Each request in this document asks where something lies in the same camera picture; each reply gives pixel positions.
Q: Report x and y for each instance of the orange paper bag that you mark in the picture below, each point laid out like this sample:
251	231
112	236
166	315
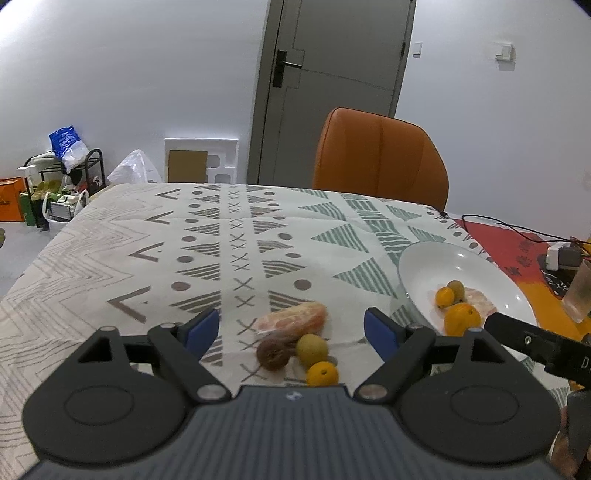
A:
10	190

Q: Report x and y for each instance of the red orange mat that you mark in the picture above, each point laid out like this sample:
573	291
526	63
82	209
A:
520	257

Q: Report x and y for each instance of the green box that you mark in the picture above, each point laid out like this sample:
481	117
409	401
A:
27	210

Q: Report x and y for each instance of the white tote bag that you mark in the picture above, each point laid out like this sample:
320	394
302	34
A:
58	213

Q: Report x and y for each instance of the pomelo segment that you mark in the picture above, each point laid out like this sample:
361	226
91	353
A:
480	302
306	318

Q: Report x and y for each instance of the blue white plastic bag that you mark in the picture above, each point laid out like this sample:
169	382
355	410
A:
68	147

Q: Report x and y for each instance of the orange leather chair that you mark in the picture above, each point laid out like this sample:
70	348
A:
370	154

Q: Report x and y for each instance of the white power adapter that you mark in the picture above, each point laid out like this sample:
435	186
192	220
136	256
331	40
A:
563	256

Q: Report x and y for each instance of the white foam packaging frame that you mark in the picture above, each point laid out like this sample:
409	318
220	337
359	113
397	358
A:
195	160

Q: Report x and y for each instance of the right hand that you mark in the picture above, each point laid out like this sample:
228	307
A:
561	456

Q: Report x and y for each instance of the dark brown passion fruit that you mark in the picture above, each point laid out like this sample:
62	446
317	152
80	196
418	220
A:
274	352

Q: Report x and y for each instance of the clear plastic cup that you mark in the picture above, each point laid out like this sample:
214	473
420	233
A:
577	300

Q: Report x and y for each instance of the green kiwi fruit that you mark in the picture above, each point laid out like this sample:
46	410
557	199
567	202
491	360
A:
311	349
458	290

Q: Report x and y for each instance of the small mandarin orange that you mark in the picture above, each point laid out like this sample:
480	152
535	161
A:
445	297

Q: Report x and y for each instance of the clear plastic bag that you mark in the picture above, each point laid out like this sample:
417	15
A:
135	168

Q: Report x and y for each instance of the grey door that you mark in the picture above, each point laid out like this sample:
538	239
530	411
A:
353	54

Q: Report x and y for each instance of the black metal rack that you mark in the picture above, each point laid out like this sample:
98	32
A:
45	172

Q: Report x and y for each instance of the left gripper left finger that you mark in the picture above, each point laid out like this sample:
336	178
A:
118	398

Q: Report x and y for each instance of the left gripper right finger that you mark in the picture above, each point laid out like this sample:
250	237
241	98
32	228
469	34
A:
464	398

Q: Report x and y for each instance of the white ceramic plate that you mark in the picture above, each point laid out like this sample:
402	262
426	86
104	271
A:
436	278

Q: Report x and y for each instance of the patterned white tablecloth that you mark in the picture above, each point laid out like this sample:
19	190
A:
141	255

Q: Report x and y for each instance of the large orange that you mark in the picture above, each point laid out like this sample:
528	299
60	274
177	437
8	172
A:
461	317

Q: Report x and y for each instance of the black door handle lock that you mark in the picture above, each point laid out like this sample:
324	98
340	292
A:
280	65

